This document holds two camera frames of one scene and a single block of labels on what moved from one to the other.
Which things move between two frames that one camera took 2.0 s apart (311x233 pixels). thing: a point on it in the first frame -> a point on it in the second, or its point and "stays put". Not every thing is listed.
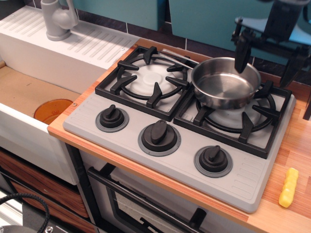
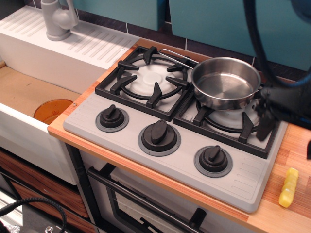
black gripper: (245, 38) -> (291, 103)
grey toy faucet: (59, 22) stays put
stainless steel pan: (216, 82) stays put
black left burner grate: (151, 79) stays put
